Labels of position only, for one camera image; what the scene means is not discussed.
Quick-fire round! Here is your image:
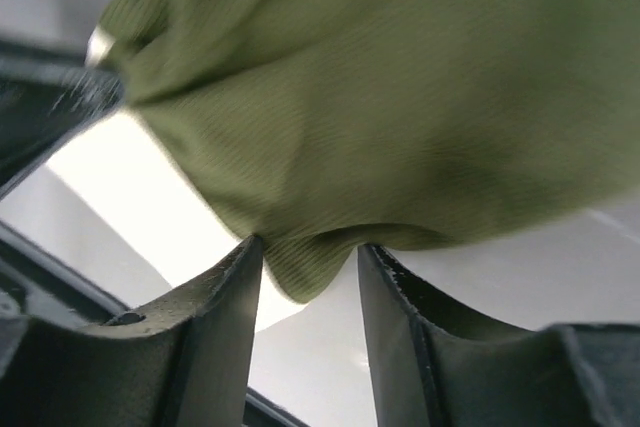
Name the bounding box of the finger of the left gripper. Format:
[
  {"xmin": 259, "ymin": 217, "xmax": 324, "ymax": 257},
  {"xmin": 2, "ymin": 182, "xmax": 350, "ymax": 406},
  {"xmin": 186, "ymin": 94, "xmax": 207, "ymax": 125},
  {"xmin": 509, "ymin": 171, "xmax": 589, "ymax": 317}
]
[{"xmin": 1, "ymin": 38, "xmax": 123, "ymax": 197}]

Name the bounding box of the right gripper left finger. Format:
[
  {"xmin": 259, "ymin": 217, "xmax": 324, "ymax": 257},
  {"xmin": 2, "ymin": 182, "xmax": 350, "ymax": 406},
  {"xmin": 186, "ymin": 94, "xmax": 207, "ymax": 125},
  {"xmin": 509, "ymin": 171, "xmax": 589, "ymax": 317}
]
[{"xmin": 1, "ymin": 235, "xmax": 262, "ymax": 426}]

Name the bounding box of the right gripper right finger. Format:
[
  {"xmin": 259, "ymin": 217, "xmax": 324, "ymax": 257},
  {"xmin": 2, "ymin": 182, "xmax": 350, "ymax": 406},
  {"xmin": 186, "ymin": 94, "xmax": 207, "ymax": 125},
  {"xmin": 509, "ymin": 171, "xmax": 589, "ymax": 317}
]
[{"xmin": 358, "ymin": 245, "xmax": 639, "ymax": 427}]

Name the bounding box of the olive green underwear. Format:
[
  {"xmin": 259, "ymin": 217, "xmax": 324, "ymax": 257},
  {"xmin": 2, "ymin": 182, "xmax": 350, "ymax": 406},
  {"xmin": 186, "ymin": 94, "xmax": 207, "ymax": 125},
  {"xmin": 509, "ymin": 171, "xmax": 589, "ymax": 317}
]
[{"xmin": 93, "ymin": 0, "xmax": 639, "ymax": 304}]

